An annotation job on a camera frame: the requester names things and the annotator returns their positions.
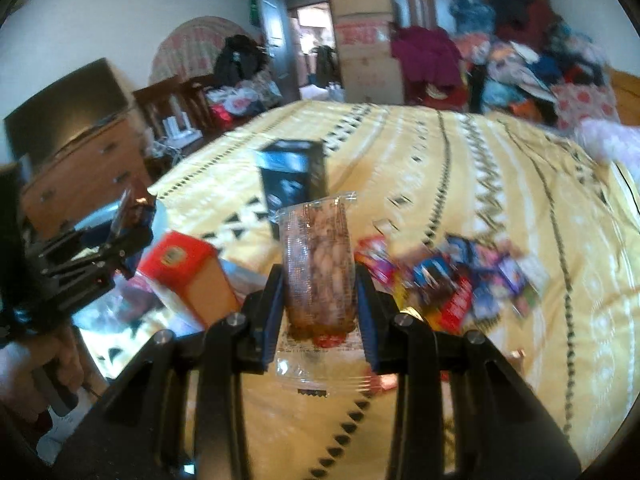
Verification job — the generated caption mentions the clear brown nut snack packet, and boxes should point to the clear brown nut snack packet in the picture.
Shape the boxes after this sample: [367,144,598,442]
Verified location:
[274,192,395,396]

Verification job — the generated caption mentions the person left hand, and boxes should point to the person left hand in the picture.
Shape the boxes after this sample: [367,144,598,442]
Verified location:
[0,324,87,424]

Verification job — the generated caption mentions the glass bowl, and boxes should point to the glass bowl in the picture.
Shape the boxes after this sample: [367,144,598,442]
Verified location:
[71,199,202,380]

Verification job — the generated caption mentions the orange red cardboard box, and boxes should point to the orange red cardboard box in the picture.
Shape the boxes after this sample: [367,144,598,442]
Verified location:
[138,231,240,332]

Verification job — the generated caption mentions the wooden chest of drawers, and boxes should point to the wooden chest of drawers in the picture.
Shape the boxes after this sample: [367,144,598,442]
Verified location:
[22,116,152,240]

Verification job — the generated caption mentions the white wifi router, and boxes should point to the white wifi router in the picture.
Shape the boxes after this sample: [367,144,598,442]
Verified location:
[162,112,203,150]

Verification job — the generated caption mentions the dark wooden chair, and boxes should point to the dark wooden chair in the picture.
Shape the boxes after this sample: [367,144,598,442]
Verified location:
[132,76,215,139]

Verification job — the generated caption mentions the black flat television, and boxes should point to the black flat television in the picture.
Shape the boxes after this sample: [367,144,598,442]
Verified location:
[4,58,129,166]

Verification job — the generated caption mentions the blue snack packet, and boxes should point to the blue snack packet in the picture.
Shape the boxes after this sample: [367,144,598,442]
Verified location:
[412,255,456,296]

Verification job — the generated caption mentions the black blue carton box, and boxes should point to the black blue carton box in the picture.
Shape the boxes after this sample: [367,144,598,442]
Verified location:
[256,139,329,240]

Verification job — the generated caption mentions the yellow patterned bed sheet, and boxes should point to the yellow patterned bed sheet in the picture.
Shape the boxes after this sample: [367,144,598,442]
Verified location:
[152,101,639,466]

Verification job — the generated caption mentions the stacked cardboard boxes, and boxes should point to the stacked cardboard boxes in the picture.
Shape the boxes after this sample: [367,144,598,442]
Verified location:
[331,0,405,105]

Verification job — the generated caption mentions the white purple folded quilt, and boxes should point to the white purple folded quilt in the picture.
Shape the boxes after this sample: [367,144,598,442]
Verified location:
[574,119,640,181]

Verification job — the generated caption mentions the pile of clothes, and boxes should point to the pile of clothes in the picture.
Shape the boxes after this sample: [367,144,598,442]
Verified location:
[390,0,620,131]

